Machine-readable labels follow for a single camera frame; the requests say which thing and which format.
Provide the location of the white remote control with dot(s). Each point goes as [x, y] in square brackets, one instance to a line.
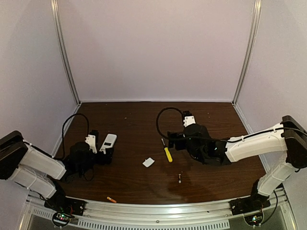
[108, 142]

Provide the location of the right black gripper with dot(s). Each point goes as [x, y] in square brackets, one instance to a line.
[179, 141]

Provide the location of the white battery cover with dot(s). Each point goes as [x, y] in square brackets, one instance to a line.
[148, 162]

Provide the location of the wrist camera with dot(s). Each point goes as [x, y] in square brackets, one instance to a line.
[188, 118]
[92, 140]

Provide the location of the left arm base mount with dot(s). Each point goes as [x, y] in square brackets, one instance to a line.
[66, 210]

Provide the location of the aluminium frame post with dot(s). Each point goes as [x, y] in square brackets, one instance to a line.
[63, 51]
[255, 21]

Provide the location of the right aluminium frame post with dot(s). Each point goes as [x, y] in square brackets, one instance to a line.
[255, 21]

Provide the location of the left aluminium frame post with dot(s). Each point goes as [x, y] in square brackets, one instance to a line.
[63, 51]

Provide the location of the orange battery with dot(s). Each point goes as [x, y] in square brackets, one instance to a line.
[111, 200]

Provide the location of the black battery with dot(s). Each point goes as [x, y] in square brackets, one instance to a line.
[179, 178]

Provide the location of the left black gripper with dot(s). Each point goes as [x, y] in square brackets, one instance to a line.
[103, 156]

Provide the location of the front aluminium rail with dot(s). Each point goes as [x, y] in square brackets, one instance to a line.
[214, 215]

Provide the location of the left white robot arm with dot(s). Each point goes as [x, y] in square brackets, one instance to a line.
[34, 169]

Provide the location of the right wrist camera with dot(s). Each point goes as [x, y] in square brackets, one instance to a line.
[188, 118]

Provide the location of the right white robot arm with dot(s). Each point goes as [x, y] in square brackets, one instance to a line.
[287, 137]

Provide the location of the yellow handled screwdriver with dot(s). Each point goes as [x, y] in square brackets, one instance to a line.
[166, 150]

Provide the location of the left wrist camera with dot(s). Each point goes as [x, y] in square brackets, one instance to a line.
[92, 140]

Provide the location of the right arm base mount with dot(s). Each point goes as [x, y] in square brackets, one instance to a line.
[252, 210]

